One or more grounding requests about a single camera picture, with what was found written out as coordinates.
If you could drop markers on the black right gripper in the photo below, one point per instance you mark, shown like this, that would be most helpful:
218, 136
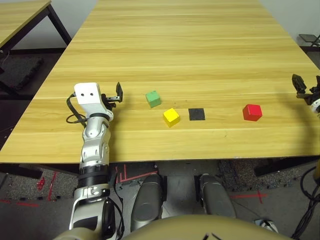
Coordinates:
314, 93

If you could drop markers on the black square pad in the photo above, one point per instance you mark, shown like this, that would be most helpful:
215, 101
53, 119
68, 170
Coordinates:
196, 114

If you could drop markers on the grey right robot foot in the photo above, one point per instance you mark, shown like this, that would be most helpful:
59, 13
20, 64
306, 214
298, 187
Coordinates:
216, 197

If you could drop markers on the grey left robot foot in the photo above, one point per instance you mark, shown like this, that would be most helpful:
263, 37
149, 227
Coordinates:
147, 202

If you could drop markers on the black foam floor mat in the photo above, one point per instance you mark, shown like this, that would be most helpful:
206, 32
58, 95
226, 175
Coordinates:
20, 72

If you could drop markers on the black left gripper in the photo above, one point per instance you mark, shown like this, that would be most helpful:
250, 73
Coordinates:
108, 101

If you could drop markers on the green cube block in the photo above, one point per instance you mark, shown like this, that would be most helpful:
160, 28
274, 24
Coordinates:
153, 98

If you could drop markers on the yellow cube block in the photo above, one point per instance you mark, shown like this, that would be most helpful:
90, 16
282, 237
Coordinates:
171, 117

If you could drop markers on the black folding stool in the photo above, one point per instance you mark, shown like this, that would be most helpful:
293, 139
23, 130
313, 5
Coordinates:
310, 38

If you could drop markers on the tan robot torso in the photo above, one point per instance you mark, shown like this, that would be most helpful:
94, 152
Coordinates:
190, 228

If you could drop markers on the red cube block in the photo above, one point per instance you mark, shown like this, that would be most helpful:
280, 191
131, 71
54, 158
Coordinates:
252, 112

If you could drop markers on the grey robot foot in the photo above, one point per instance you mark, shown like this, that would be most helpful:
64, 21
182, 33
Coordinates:
147, 202
216, 197

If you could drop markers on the black main table frame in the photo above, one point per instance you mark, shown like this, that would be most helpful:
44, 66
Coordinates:
275, 167

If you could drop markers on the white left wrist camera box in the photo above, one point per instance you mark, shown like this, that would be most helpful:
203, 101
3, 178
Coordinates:
86, 96

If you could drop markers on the small grey flat floor box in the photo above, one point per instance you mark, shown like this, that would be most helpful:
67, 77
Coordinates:
266, 225

